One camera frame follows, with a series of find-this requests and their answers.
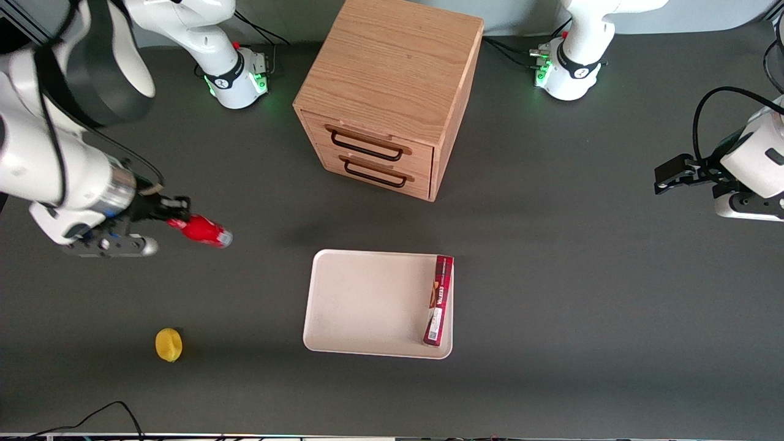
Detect yellow lemon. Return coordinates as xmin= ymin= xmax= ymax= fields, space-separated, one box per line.
xmin=154 ymin=328 xmax=183 ymax=363

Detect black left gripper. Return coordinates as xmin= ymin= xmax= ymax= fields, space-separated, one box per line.
xmin=654 ymin=138 xmax=745 ymax=196

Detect black arm base cables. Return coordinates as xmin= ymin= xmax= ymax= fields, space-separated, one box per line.
xmin=232 ymin=15 xmax=290 ymax=79
xmin=483 ymin=18 xmax=573 ymax=69

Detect cream plastic tray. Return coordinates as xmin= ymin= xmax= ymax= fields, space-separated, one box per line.
xmin=303 ymin=249 xmax=454 ymax=360

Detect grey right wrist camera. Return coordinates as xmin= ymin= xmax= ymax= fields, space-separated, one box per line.
xmin=60 ymin=222 xmax=159 ymax=258

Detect black wire drawer handle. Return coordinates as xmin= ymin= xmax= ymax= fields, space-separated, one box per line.
xmin=339 ymin=155 xmax=416 ymax=189
xmin=325 ymin=124 xmax=413 ymax=163

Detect black left arm base cables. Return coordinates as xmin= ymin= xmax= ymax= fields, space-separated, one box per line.
xmin=483 ymin=18 xmax=573 ymax=69

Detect red coke bottle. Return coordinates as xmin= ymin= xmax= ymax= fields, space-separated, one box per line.
xmin=167 ymin=214 xmax=234 ymax=249

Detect wooden drawer front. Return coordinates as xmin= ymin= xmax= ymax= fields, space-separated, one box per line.
xmin=315 ymin=146 xmax=433 ymax=200
xmin=301 ymin=110 xmax=435 ymax=173

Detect wooden drawer cabinet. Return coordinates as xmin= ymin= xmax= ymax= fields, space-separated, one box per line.
xmin=292 ymin=0 xmax=485 ymax=203

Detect black hanging cable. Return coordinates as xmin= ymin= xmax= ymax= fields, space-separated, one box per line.
xmin=762 ymin=17 xmax=784 ymax=94

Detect black right arm base cables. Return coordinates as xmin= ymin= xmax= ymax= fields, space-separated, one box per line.
xmin=232 ymin=15 xmax=290 ymax=79

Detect thin black table cable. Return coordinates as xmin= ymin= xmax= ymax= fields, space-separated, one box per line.
xmin=24 ymin=401 xmax=145 ymax=441

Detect black looped wrist cable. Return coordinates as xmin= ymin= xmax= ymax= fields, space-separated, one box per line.
xmin=692 ymin=86 xmax=784 ymax=164

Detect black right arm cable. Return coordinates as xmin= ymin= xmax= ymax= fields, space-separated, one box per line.
xmin=34 ymin=0 xmax=166 ymax=206

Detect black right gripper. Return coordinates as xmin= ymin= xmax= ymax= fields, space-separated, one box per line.
xmin=98 ymin=176 xmax=192 ymax=238

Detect aluminium frame profile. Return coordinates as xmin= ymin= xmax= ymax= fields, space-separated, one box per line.
xmin=0 ymin=12 xmax=51 ymax=45

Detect red snack box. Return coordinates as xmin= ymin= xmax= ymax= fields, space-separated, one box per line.
xmin=422 ymin=255 xmax=454 ymax=348

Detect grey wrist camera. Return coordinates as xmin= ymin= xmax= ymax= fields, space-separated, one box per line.
xmin=713 ymin=191 xmax=784 ymax=222
xmin=60 ymin=222 xmax=159 ymax=258

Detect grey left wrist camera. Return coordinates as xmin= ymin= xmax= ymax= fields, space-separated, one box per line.
xmin=713 ymin=191 xmax=784 ymax=222

